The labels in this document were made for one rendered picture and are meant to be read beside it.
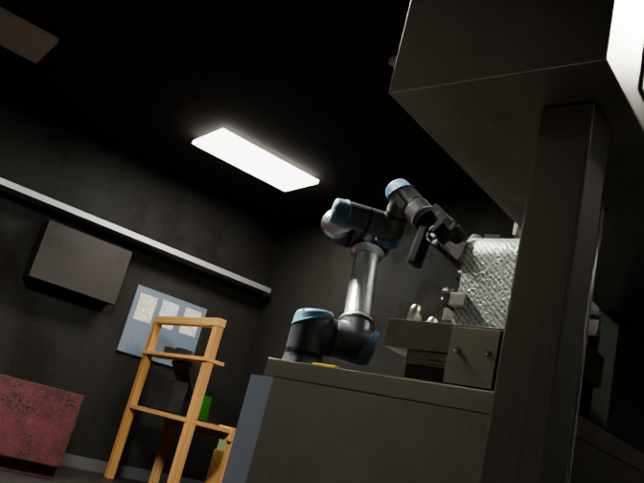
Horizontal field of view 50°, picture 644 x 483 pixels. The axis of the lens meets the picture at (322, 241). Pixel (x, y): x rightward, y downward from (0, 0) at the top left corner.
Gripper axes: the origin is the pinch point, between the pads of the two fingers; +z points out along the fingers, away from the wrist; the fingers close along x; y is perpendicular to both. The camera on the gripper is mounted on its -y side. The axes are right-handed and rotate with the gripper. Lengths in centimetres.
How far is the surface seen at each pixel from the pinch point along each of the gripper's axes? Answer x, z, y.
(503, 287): -8.1, 15.9, 5.0
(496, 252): -8.0, 8.2, 9.4
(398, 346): -27.8, 20.0, -18.0
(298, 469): -34, 28, -48
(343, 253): 436, -405, -121
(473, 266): -8.1, 6.6, 3.2
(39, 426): 190, -299, -358
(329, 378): -33.7, 17.6, -32.3
